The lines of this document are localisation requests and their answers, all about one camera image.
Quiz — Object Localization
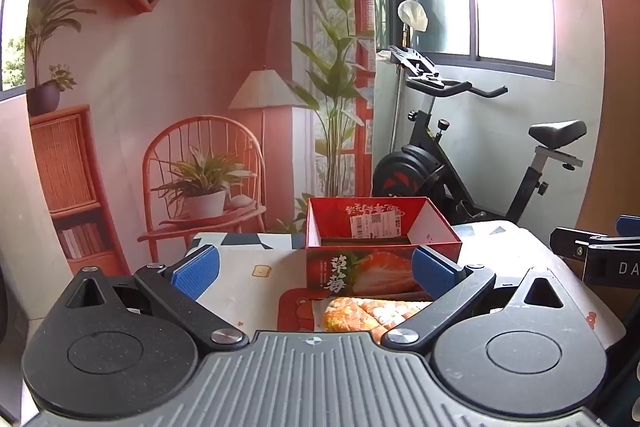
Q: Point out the white cartoon printed mat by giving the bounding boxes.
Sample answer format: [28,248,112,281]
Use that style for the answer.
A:
[197,237,626,350]

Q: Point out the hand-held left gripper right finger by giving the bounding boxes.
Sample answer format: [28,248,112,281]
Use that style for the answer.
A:
[380,245,572,351]

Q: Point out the room scene wall poster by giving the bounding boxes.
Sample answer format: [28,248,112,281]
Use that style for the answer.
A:
[26,0,377,269]

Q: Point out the black exercise bike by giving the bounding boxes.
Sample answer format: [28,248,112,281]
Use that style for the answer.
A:
[371,46,588,226]

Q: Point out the metal pole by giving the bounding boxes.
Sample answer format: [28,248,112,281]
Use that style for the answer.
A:
[392,26,410,154]

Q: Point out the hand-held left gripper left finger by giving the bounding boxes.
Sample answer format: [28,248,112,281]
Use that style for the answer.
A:
[62,244,249,351]

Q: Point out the red cardboard box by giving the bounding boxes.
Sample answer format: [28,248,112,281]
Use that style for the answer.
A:
[304,196,463,301]

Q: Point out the white crumpled cloth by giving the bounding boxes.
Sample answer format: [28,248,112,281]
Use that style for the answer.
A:
[398,0,430,32]

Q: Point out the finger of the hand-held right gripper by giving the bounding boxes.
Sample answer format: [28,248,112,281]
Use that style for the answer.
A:
[549,227,610,264]
[616,215,640,239]

